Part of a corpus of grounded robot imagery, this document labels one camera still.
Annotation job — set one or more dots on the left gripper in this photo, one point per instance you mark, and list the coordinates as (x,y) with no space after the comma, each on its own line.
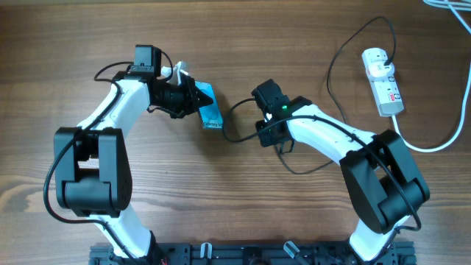
(191,94)

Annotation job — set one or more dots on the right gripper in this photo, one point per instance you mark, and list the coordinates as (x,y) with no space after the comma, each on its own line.
(266,139)

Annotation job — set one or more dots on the turquoise screen smartphone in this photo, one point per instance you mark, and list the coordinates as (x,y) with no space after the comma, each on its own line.
(210,115)

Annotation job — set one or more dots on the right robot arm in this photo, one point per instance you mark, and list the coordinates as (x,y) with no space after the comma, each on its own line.
(383,180)

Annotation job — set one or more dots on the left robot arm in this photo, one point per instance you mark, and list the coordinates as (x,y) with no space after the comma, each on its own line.
(90,180)

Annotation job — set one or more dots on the white charger plug adapter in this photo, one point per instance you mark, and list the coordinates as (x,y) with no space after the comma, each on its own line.
(378,71)

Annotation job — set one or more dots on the white power strip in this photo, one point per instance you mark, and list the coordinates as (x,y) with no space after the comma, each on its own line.
(386,92)

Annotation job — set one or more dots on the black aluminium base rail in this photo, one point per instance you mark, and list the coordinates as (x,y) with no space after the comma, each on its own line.
(328,252)

